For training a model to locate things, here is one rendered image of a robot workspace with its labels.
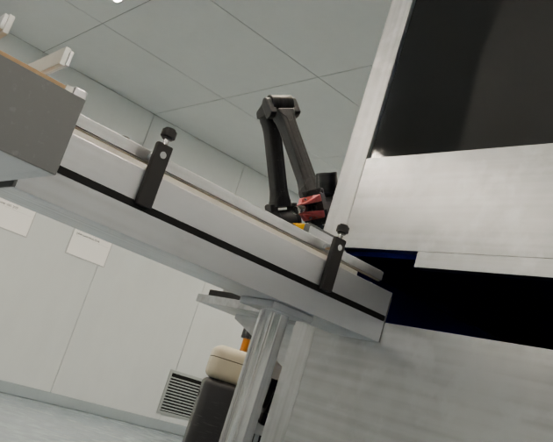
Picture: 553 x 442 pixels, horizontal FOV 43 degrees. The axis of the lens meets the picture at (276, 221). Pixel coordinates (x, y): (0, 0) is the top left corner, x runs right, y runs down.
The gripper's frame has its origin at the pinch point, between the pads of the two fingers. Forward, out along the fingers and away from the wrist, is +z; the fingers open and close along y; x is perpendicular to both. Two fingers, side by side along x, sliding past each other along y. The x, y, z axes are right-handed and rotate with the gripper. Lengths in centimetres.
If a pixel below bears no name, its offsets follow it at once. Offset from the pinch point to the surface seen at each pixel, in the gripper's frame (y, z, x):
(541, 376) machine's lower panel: -34, 65, 68
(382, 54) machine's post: 28, 21, 39
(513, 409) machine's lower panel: -38, 66, 64
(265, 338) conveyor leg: -23, 73, 29
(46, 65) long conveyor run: 15, 116, 37
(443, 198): -6, 45, 53
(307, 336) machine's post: -27, 48, 23
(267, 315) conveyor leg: -19, 72, 30
